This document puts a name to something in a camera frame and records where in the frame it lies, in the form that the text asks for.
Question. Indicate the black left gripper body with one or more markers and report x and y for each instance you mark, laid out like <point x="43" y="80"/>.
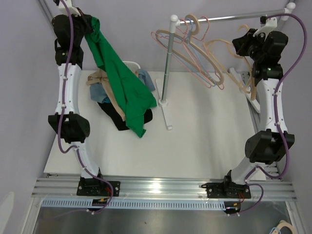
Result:
<point x="81" y="27"/>

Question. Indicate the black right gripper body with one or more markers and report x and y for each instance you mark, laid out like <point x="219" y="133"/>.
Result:
<point x="252" y="46"/>

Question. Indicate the beige t shirt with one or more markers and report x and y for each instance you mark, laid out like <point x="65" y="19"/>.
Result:
<point x="100" y="77"/>

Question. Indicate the grey blue t shirt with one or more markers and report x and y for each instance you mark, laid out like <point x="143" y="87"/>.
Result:
<point x="98" y="94"/>

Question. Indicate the light blue wire hanger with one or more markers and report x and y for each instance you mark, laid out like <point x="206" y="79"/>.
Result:
<point x="179" y="44"/>

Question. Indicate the green t shirt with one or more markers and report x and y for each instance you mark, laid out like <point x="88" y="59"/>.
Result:
<point x="132" y="96"/>

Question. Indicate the black t shirt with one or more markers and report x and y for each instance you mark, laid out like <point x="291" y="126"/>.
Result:
<point x="116" y="118"/>

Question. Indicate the teal t shirt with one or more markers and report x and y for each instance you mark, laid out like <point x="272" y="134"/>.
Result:
<point x="106" y="100"/>

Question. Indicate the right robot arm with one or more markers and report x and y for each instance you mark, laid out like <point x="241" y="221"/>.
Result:
<point x="273" y="141"/>

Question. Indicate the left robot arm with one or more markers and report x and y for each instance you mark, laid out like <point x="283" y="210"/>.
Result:
<point x="71" y="128"/>

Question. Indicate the beige hanger on floor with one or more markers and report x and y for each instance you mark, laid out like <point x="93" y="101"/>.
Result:
<point x="283" y="224"/>

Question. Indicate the white perforated plastic basket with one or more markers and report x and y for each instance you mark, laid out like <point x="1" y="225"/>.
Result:
<point x="133" y="66"/>

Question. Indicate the silver white clothes rack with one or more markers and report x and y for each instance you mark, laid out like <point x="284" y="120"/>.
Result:
<point x="162" y="89"/>

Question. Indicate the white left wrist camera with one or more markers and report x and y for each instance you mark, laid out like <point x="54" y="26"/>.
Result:
<point x="67" y="7"/>

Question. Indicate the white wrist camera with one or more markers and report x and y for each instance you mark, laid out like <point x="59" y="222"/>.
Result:
<point x="268" y="24"/>
<point x="67" y="7"/>

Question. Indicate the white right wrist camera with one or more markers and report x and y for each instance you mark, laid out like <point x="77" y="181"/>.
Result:
<point x="268" y="24"/>

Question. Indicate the grey wall corner profile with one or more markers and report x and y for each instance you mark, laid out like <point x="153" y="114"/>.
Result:
<point x="48" y="14"/>

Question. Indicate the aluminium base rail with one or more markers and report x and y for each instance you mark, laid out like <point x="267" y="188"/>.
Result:
<point x="210" y="128"/>

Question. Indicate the white slotted cable duct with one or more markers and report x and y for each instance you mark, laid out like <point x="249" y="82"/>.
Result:
<point x="135" y="204"/>

